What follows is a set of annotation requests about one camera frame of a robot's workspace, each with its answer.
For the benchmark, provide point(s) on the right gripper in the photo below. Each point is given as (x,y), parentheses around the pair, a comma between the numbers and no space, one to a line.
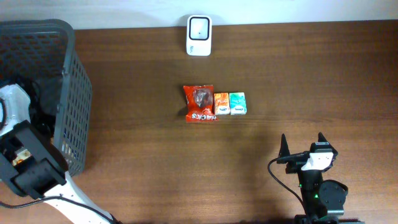
(296,162)

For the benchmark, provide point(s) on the green tissue pack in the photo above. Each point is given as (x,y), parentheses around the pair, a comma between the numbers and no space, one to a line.
(237,103)

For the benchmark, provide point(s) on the orange tissue pack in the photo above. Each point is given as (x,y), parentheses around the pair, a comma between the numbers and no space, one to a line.
(222,105)

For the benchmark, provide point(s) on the red snack bag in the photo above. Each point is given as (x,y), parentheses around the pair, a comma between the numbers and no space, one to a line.
(200,102)

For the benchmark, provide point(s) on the yellow wet wipes pack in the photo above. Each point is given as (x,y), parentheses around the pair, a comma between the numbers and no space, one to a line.
(21,155)

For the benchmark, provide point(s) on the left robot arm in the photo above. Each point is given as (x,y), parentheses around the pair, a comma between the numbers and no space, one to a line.
(32,166)

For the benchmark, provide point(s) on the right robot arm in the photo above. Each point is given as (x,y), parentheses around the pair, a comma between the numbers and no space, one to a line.
(322,200)

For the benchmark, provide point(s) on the white barcode scanner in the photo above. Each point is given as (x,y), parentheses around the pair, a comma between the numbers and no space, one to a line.
(199,35)

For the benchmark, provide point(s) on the grey plastic mesh basket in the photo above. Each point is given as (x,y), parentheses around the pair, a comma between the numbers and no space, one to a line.
(43,53)

